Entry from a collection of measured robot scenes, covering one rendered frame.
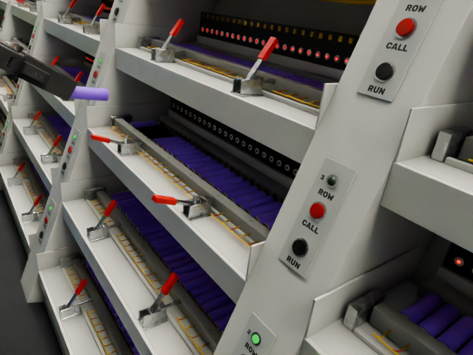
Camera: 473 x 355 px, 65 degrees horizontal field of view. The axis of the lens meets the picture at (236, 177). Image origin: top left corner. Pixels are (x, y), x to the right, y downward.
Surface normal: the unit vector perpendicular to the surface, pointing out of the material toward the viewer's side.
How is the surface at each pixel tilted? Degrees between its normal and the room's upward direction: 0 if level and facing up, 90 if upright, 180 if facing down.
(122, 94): 90
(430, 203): 111
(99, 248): 21
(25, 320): 0
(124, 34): 90
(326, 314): 90
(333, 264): 90
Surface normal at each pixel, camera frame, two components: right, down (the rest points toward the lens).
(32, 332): 0.39, -0.90
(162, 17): 0.59, 0.40
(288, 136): -0.80, 0.16
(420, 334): 0.11, -0.90
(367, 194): -0.71, -0.17
